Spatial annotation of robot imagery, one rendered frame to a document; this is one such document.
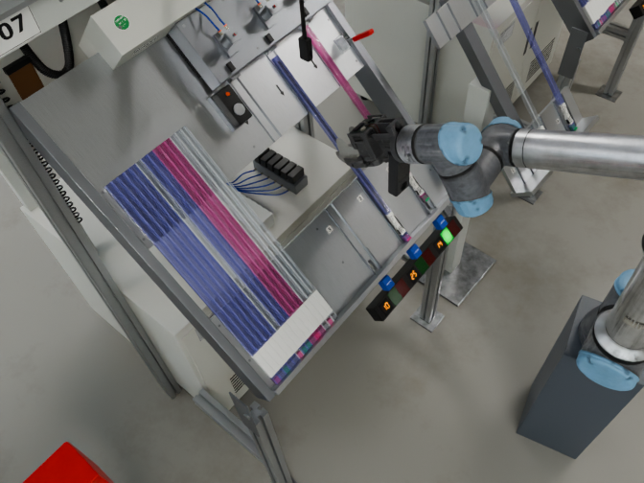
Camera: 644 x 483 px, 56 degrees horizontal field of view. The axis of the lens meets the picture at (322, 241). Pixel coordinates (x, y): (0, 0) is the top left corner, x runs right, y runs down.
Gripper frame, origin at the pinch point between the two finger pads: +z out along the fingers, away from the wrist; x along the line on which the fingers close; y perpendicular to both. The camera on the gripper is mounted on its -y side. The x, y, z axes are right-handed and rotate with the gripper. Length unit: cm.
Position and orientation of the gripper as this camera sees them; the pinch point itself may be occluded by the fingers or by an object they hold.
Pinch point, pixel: (344, 153)
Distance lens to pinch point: 135.8
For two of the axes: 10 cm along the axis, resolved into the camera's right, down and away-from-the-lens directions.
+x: -6.4, 6.4, -4.3
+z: -6.3, -1.1, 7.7
